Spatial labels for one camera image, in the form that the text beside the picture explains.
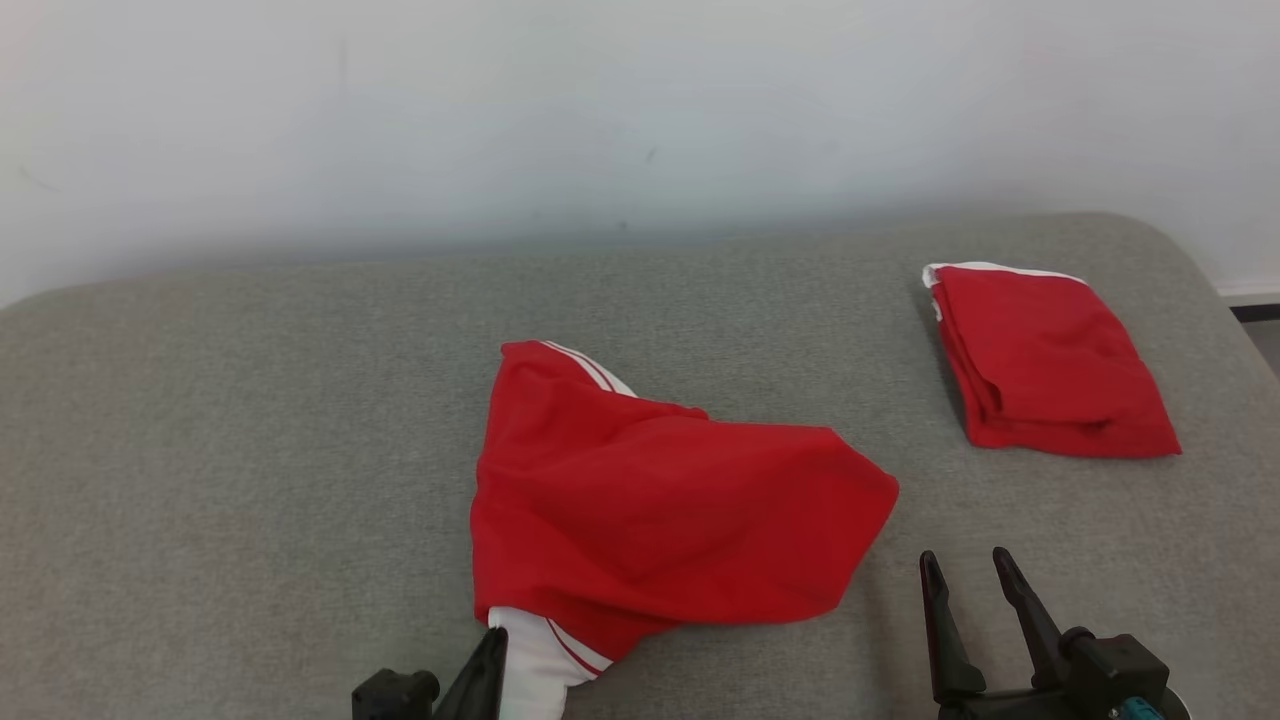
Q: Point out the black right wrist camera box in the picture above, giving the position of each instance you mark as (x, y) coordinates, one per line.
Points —
(1120, 665)

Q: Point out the red and white jersey shirt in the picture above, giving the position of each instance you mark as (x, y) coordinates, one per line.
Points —
(650, 500)

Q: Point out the white skirting board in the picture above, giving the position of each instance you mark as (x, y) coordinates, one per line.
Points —
(1255, 293)

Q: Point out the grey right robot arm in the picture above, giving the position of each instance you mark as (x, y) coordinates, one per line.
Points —
(1178, 708)

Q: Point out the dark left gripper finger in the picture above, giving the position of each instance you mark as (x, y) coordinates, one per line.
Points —
(480, 690)

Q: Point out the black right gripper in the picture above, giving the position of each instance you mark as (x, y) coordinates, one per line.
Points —
(1020, 708)

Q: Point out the red shorts with white stripe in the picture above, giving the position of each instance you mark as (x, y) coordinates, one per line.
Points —
(1050, 360)

